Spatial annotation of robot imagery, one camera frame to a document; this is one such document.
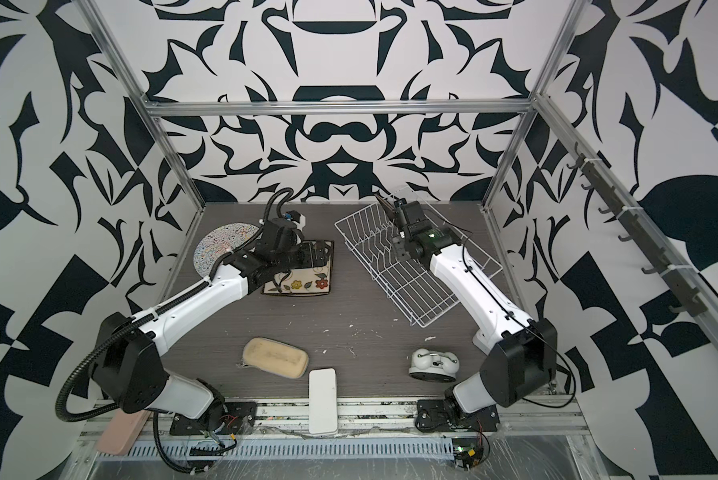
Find dark glass plate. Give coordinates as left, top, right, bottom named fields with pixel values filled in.
left=374, top=192, right=400, bottom=229

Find beige sponge case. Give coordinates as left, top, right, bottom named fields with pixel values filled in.
left=237, top=337, right=309, bottom=379

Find wall hook rail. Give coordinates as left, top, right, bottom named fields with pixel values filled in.
left=568, top=146, right=709, bottom=317

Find white rectangular box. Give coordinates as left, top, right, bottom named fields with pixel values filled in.
left=308, top=368, right=338, bottom=436

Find floral square plate black rim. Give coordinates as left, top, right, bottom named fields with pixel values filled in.
left=261, top=240, right=335, bottom=297

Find white slotted cable duct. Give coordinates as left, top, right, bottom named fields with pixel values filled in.
left=163, top=437, right=455, bottom=461

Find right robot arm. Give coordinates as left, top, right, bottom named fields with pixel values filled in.
left=383, top=199, right=570, bottom=419

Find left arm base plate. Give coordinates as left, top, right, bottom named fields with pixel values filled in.
left=169, top=401, right=258, bottom=436

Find white wire dish rack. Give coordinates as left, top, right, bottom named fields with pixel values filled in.
left=335, top=196, right=510, bottom=335

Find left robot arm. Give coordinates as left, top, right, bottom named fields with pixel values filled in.
left=54, top=187, right=307, bottom=430

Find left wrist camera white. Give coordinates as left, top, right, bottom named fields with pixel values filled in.
left=284, top=210, right=306, bottom=231

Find pink eraser block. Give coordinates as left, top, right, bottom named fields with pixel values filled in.
left=96, top=410, right=150, bottom=456

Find white round gadget black base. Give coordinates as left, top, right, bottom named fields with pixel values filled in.
left=408, top=348, right=461, bottom=383

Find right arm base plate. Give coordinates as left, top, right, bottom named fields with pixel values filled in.
left=414, top=398, right=500, bottom=433

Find colourful speckled round plate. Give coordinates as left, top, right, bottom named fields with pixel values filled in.
left=192, top=222, right=258, bottom=277

